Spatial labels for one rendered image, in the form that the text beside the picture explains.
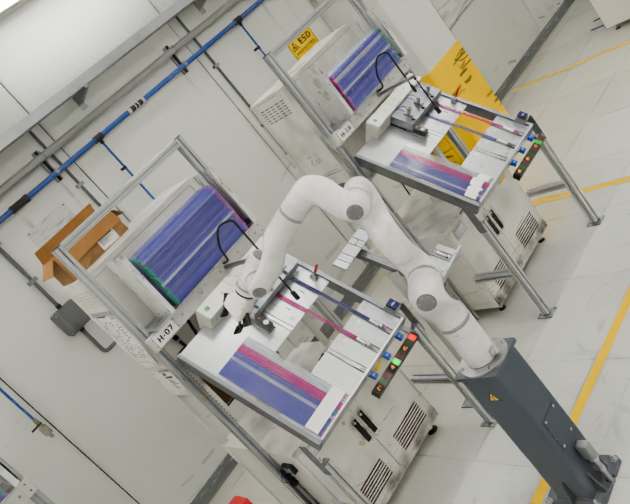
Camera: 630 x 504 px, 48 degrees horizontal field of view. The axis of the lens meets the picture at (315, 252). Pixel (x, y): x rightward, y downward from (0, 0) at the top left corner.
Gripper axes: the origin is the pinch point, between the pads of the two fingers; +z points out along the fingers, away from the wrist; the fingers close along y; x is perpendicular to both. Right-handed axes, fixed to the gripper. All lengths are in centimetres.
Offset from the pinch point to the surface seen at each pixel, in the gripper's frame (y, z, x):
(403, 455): 46, 67, 101
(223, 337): -22.2, 35.2, 25.5
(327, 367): 15, 23, 50
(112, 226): -93, 28, 6
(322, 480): 39, 70, 54
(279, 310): -20, 22, 49
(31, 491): -5, 76, -57
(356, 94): -98, -45, 130
